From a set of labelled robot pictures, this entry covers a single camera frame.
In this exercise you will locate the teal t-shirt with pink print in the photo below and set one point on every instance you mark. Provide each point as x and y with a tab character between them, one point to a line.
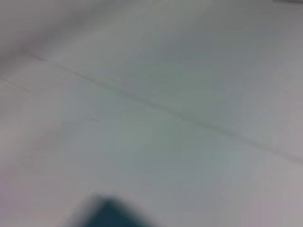
113	212

